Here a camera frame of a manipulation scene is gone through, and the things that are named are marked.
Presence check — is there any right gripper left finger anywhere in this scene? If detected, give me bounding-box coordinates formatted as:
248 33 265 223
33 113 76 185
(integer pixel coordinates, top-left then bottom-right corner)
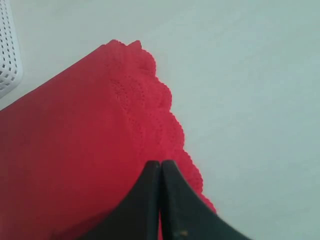
53 161 160 240

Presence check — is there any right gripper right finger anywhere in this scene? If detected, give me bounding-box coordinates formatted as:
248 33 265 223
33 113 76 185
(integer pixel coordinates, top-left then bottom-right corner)
159 160 249 240

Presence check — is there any white perforated plastic basket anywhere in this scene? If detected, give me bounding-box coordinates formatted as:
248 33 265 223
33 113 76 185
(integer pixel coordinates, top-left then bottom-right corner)
0 0 23 98

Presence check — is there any red table cloth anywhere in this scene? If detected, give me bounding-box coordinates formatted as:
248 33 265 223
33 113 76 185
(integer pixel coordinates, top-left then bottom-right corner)
0 40 214 240

